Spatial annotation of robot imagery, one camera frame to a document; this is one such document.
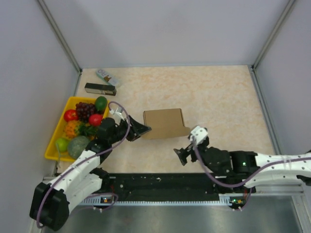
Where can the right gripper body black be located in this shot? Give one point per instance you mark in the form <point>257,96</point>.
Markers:
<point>193,154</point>

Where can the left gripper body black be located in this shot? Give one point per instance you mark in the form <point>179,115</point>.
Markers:
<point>121,130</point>

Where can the brown cardboard paper box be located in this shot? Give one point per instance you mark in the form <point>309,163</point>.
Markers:
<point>165,123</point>

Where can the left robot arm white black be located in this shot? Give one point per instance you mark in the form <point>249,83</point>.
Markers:
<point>54,201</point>

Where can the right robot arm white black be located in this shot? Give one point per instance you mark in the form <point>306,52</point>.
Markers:
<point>249,169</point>

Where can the black rectangular box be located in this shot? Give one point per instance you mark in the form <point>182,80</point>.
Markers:
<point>101,89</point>

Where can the teal white snack box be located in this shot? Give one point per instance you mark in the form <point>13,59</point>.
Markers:
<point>108,78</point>

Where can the red toy tomato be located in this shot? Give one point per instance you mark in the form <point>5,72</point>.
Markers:
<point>95,120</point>

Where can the green toy lime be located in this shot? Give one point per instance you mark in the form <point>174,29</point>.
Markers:
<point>100,103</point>

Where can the purple toy grapes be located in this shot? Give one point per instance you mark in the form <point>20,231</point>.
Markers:
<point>84,111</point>

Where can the yellow plastic tray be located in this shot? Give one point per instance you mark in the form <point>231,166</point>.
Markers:
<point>52,151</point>

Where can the green toy melon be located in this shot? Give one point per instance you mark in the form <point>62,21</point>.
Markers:
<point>77,145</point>

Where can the orange toy pineapple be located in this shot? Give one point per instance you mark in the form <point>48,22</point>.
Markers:
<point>77,128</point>

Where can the red toy apple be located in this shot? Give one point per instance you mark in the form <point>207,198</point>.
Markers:
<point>70,115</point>

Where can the green toy pear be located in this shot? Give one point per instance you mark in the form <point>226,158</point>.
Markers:
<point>61,144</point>

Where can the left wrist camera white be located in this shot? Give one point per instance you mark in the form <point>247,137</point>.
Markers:
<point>117,115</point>

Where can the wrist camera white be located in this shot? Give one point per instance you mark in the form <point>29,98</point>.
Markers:
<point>117,115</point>
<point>198,134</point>

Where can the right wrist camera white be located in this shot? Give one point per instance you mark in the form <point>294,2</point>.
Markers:
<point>198,134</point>

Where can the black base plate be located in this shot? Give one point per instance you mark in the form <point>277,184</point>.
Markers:
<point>165,187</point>

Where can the grey cable duct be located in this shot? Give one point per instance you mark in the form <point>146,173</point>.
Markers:
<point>222,201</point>

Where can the aluminium frame rail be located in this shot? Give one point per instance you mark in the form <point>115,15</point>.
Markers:
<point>279,190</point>

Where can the left frame post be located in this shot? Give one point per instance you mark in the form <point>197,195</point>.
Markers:
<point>57,32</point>

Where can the frame post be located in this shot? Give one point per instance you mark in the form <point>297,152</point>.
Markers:
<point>274,33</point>
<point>57,32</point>

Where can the right frame post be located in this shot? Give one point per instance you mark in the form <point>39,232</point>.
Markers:
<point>274,33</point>

